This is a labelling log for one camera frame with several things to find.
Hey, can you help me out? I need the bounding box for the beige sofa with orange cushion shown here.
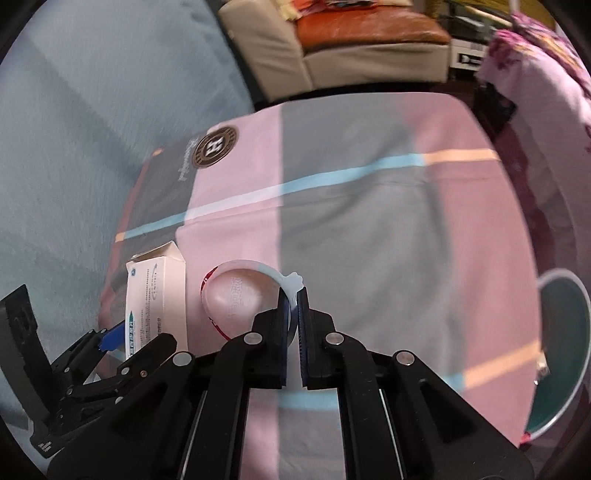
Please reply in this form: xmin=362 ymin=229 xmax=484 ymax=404
xmin=218 ymin=0 xmax=452 ymax=100

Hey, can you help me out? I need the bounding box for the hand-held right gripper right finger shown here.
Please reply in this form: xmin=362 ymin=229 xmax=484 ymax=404
xmin=297 ymin=287 xmax=535 ymax=480

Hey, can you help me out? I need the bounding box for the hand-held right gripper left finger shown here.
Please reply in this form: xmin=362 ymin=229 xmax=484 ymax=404
xmin=46 ymin=288 xmax=291 ymax=480

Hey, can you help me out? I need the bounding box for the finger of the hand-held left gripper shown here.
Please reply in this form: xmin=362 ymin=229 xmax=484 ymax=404
xmin=65 ymin=333 xmax=178 ymax=407
xmin=50 ymin=322 xmax=126 ymax=384

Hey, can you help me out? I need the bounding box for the white cardboard box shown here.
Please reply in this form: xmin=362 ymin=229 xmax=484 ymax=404
xmin=126 ymin=240 xmax=189 ymax=363

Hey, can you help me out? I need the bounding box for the white low cabinet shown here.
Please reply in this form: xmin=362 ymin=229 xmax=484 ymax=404
xmin=450 ymin=37 xmax=492 ymax=70

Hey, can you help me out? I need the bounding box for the clear plastic cup red rim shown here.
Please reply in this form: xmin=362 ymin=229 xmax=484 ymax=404
xmin=201 ymin=260 xmax=306 ymax=347

